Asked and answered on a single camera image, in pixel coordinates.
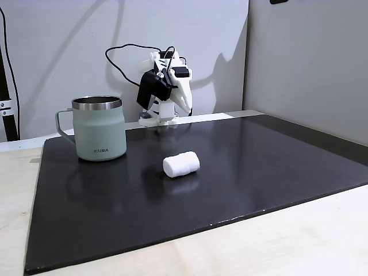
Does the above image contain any white gauze roll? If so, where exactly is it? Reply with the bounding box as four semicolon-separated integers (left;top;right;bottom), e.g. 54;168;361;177
162;150;201;178

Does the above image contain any sage green steel mug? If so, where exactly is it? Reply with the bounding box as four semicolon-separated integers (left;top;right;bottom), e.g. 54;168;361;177
55;95;128;162

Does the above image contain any black table mat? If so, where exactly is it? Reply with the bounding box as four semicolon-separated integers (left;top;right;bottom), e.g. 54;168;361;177
24;114;368;273

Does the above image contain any black camera box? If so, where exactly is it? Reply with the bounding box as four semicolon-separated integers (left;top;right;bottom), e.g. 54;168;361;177
136;71;173;110

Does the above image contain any black camera cable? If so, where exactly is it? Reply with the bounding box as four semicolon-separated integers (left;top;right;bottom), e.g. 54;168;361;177
104;43;177;87

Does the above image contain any black stand with metal bracket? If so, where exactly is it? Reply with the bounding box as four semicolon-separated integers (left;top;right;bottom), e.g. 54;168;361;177
0;43;21;142

